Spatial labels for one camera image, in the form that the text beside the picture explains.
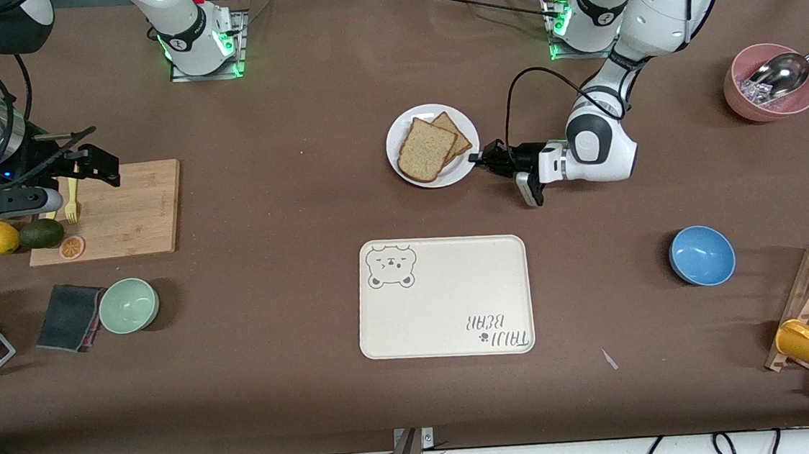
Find brown bread slice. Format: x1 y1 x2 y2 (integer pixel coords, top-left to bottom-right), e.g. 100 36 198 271
394 114 461 186
430 109 475 169

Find round white plate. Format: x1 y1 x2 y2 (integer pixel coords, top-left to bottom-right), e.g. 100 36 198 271
382 99 484 192

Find wooden cutting board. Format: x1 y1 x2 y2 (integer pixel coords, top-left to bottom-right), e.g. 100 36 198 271
22 158 188 267

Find yellow plastic fork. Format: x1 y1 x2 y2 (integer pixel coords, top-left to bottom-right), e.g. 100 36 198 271
62 179 81 225

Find dark green avocado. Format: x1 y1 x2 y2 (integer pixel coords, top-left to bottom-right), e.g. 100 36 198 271
17 217 66 251

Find toy orange slice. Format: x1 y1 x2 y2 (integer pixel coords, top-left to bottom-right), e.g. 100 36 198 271
58 234 87 261

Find pale green bowl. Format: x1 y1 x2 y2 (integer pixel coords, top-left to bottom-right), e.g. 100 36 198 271
96 276 162 336

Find dark grey sponge cloth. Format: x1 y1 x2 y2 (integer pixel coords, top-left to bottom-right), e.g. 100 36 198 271
32 281 110 355

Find cream bear print tray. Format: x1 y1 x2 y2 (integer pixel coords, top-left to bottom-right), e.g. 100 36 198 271
352 229 536 366

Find blue bowl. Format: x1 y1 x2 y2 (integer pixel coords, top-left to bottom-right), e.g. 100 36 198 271
666 223 738 289

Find clear crumpled plastic pieces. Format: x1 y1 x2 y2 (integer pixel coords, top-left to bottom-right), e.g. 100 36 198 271
739 76 776 112

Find pink bowl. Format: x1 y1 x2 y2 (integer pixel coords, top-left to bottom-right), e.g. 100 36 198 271
720 40 809 125

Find metal scoop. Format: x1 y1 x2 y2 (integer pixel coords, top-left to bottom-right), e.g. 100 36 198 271
744 35 809 103

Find yellow mug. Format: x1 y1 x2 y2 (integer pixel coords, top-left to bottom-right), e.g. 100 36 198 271
774 318 809 370

